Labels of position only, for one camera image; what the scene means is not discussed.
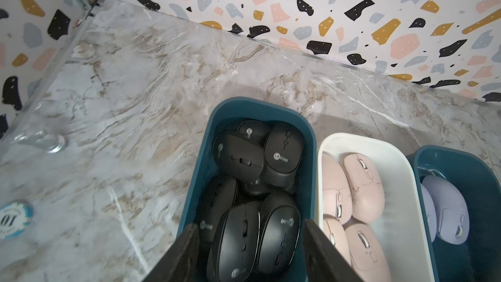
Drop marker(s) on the teal storage box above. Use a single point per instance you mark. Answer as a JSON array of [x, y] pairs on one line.
[[225, 118], [478, 259]]

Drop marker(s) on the left teal storage box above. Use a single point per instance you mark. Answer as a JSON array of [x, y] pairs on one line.
[[225, 118]]

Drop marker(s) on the purple mouse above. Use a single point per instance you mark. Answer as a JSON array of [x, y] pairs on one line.
[[453, 222], [430, 212]]

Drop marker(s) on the right teal storage box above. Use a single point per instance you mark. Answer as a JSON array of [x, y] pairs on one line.
[[478, 259]]

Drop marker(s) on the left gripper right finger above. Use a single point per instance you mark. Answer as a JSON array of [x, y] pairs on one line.
[[323, 262]]

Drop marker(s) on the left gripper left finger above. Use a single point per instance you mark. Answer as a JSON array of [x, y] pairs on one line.
[[179, 263]]

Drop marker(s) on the black mouse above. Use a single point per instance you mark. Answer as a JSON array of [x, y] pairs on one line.
[[283, 151], [217, 198], [234, 247], [279, 233], [238, 157], [257, 189], [255, 130]]

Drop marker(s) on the pink mouse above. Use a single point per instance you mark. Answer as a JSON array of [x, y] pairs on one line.
[[336, 191], [337, 236], [366, 253], [368, 198]]

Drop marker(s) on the white storage box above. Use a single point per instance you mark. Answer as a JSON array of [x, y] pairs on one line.
[[401, 229]]

